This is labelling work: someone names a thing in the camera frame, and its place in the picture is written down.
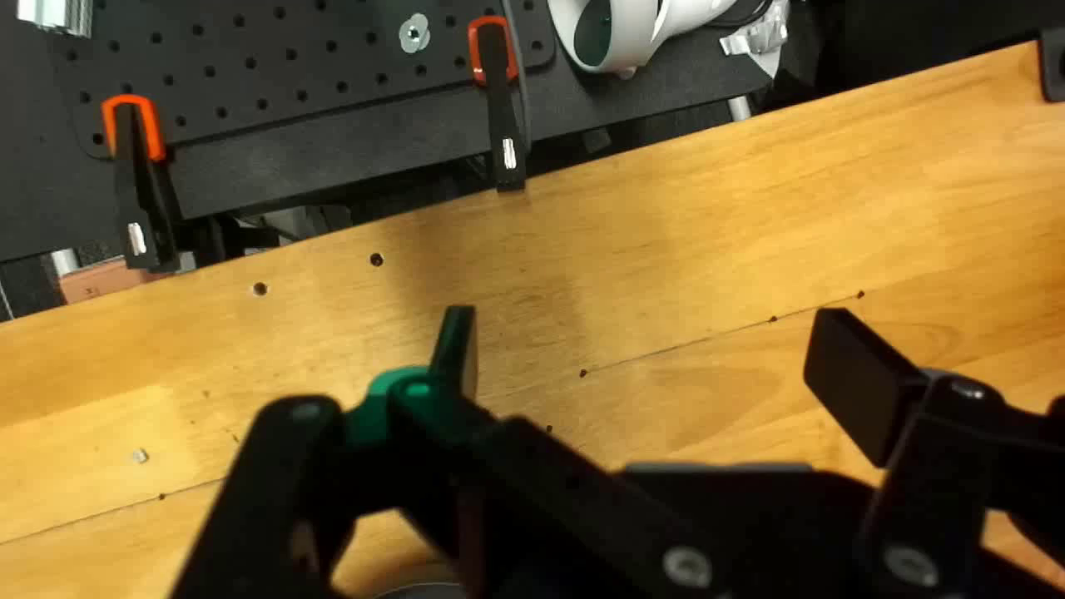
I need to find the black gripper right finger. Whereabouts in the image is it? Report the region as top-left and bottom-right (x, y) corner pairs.
(801, 307), (1065, 599)

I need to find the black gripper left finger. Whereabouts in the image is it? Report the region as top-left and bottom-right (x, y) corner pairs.
(169, 307), (627, 599)

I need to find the silver metal washer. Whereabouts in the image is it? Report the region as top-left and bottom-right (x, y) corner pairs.
(395, 9), (434, 56)

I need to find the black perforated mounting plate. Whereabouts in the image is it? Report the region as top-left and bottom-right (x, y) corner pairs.
(0, 0), (558, 220)

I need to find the crumpled white paper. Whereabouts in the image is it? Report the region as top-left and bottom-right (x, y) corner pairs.
(717, 0), (791, 65)

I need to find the silver aluminium profile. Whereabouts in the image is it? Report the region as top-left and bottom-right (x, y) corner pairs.
(15, 0), (92, 37)

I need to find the orange handled black clamp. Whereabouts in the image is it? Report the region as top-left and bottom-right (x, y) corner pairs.
(98, 92), (187, 275)
(464, 9), (534, 194)

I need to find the black corner bracket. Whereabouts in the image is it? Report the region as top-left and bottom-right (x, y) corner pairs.
(1037, 27), (1065, 108)

